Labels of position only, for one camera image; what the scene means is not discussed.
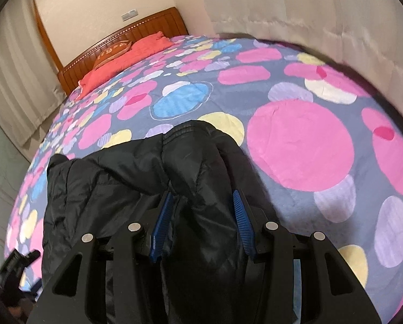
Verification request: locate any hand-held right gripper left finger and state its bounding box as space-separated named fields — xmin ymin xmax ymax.
xmin=26 ymin=191 xmax=175 ymax=324

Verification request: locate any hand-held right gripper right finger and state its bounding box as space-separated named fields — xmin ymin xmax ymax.
xmin=232 ymin=190 xmax=382 ymax=324

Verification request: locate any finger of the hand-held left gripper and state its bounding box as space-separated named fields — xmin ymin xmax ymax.
xmin=0 ymin=248 xmax=41 ymax=279

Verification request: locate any black puffer jacket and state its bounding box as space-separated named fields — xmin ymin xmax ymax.
xmin=41 ymin=120 xmax=300 ymax=324

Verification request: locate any polka dot bedspread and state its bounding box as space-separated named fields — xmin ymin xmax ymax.
xmin=4 ymin=34 xmax=403 ymax=321

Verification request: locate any frosted glass wardrobe door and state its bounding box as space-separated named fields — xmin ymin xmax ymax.
xmin=0 ymin=103 xmax=31 ymax=244

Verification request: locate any red pillow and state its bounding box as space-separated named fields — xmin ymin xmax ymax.
xmin=78 ymin=31 xmax=171 ymax=94

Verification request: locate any orange printed cushion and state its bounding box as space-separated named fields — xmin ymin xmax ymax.
xmin=93 ymin=40 xmax=132 ymax=70

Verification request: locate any white curtain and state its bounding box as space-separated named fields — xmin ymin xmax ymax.
xmin=174 ymin=0 xmax=403 ymax=85
xmin=0 ymin=0 xmax=67 ymax=147

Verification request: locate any wooden headboard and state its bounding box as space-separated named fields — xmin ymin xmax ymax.
xmin=58 ymin=7 xmax=188 ymax=97

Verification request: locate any wooden wall trim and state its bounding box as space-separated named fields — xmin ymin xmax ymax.
xmin=33 ymin=0 xmax=64 ymax=70

